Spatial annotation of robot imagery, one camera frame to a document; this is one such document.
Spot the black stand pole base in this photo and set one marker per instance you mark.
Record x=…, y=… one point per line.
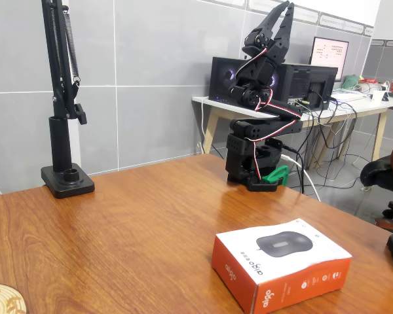
x=60, y=147

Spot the green plastic clamp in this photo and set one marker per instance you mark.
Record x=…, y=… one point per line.
x=278, y=175

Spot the computer monitor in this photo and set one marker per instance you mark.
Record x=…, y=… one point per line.
x=330, y=55

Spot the black office chair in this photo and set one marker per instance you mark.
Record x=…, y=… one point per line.
x=378, y=170

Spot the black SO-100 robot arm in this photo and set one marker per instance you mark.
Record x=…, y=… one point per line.
x=249, y=131

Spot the green bag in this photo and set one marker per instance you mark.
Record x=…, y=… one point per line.
x=351, y=82

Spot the white paper stack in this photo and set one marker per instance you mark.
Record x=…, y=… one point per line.
x=347, y=95

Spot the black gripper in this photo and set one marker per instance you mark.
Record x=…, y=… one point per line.
x=274, y=42

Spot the white cup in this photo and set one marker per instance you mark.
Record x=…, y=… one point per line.
x=378, y=95

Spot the white table with wooden legs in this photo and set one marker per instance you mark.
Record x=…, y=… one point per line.
x=216, y=106

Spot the black computer case with fans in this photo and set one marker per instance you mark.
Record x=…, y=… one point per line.
x=222, y=85

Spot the orange white mouse box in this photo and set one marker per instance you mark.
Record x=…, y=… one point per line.
x=281, y=261

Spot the round wooden coaster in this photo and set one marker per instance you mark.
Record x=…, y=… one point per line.
x=3, y=299

